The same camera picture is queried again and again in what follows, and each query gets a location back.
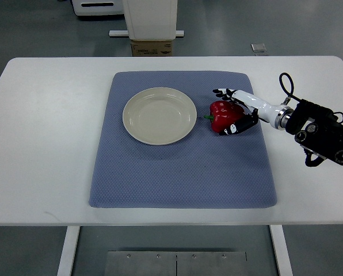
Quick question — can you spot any blue textured mat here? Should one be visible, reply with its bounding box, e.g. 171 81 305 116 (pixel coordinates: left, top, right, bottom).
89 71 277 209

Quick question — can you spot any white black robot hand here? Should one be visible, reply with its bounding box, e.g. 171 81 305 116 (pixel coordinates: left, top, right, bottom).
213 89 294 136

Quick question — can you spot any white left table leg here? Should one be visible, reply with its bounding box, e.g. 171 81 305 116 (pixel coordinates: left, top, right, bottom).
57 226 80 276

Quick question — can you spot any white machine with slot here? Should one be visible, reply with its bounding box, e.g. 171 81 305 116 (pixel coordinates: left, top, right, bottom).
71 0 124 16

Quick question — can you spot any small grey floor plate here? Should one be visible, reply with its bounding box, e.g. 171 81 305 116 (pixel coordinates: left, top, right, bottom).
251 43 267 53

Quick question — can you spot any cream round plate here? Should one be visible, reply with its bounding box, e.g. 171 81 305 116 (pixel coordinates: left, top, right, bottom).
123 87 197 145

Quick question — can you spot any red bell pepper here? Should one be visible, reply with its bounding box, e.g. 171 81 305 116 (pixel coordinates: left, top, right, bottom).
203 101 245 133

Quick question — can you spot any cardboard box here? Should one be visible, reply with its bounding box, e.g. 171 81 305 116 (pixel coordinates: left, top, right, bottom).
131 40 173 57

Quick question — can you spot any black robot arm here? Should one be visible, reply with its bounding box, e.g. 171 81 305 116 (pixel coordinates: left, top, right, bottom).
279 72 343 167

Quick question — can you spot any white pedestal column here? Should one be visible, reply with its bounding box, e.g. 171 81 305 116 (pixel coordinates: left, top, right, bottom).
109 0 185 41

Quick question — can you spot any white right table leg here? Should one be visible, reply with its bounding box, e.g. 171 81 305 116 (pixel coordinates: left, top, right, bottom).
269 225 293 276

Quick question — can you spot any white table leg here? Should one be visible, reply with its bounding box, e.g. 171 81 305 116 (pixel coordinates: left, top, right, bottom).
57 226 80 276
269 225 293 276

